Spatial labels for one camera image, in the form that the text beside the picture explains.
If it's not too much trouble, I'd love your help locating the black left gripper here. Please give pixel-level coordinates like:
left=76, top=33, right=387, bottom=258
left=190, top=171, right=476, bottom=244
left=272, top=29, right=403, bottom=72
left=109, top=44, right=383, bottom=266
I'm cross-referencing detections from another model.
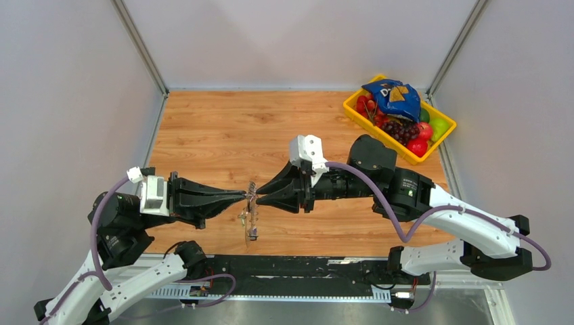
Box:
left=135, top=168, right=248, bottom=229

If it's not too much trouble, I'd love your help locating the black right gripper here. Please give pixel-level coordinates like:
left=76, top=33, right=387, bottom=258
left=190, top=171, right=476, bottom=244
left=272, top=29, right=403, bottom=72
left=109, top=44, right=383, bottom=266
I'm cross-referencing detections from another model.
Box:
left=256, top=156, right=377, bottom=213

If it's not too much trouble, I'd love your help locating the metal key organizer ring plate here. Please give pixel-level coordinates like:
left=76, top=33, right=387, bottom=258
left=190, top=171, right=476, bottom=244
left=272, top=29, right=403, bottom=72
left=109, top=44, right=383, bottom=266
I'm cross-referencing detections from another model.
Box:
left=238, top=181, right=258, bottom=247

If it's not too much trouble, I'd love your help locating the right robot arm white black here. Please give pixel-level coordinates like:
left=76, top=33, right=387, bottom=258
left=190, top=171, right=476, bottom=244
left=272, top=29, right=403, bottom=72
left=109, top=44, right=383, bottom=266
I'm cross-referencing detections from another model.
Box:
left=257, top=135, right=534, bottom=283

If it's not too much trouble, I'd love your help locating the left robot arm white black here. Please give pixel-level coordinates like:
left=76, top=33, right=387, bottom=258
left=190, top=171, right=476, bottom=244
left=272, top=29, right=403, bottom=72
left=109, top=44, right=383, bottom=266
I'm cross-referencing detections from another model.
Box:
left=34, top=167, right=247, bottom=324

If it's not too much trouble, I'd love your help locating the yellow plastic bin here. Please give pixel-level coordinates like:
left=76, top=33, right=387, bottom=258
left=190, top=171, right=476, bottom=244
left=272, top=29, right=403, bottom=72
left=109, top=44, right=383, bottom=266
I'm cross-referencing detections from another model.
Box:
left=343, top=74, right=457, bottom=165

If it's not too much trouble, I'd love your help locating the red cherries bunch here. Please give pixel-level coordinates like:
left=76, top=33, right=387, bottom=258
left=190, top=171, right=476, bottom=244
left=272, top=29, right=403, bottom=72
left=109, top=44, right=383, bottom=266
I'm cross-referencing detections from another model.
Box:
left=355, top=93, right=390, bottom=129

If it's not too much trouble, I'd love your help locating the purple grape bunch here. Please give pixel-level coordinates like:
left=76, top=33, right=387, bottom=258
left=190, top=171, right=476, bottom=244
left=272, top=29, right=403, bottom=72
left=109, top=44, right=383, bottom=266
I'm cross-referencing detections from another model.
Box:
left=382, top=120, right=420, bottom=146

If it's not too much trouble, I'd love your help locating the red apple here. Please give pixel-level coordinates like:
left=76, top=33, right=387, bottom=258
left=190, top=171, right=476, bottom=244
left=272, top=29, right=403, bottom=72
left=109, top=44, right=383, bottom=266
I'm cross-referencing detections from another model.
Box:
left=406, top=138, right=428, bottom=158

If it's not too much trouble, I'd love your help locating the blue chips bag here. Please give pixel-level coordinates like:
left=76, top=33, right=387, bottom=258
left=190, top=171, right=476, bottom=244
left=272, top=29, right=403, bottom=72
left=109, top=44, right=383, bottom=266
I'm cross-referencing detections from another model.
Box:
left=361, top=79, right=421, bottom=123

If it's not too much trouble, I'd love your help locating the red peach fruit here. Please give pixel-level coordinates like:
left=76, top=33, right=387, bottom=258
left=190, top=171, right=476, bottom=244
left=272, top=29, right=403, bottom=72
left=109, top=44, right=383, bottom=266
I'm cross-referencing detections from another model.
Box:
left=417, top=122, right=434, bottom=142

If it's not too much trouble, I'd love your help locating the green apple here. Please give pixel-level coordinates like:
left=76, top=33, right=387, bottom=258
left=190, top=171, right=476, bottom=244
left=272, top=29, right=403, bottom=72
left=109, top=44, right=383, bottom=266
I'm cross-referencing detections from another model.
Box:
left=428, top=118, right=450, bottom=142

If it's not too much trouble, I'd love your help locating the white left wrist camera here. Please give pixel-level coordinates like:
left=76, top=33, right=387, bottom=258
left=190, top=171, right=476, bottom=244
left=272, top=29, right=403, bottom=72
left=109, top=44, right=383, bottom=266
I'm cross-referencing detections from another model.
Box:
left=127, top=167, right=170, bottom=217

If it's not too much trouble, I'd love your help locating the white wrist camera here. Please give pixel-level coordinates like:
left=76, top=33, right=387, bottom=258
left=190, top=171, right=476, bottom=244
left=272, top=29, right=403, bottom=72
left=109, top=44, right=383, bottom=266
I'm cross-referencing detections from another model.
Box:
left=127, top=167, right=170, bottom=217
left=288, top=135, right=329, bottom=188

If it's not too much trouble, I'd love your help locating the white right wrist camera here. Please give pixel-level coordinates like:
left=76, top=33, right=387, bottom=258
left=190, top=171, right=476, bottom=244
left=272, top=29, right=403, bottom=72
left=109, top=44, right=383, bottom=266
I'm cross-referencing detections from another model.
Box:
left=288, top=135, right=329, bottom=188

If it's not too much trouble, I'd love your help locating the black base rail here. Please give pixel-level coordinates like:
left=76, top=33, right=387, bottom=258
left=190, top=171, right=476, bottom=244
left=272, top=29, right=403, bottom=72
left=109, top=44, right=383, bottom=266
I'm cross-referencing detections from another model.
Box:
left=147, top=255, right=431, bottom=304

